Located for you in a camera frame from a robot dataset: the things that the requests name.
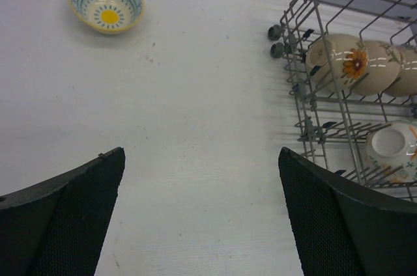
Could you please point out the beige bowl orange flower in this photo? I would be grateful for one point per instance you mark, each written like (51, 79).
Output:
(336, 61)

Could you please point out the beige bowl brown pattern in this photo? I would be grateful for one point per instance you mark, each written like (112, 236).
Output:
(406, 83)

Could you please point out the grey wire dish rack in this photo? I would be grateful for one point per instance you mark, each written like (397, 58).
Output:
(333, 126)

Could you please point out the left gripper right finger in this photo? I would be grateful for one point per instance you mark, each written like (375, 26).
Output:
(343, 228)

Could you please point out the yellow patterned bowl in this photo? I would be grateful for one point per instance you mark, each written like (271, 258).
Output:
(109, 17)

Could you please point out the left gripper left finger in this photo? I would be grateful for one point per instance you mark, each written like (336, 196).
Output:
(58, 226)

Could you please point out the white bowl green leaves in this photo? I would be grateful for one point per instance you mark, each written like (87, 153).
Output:
(393, 149)

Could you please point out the beige bowl white flower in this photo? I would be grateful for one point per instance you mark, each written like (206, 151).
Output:
(383, 66)

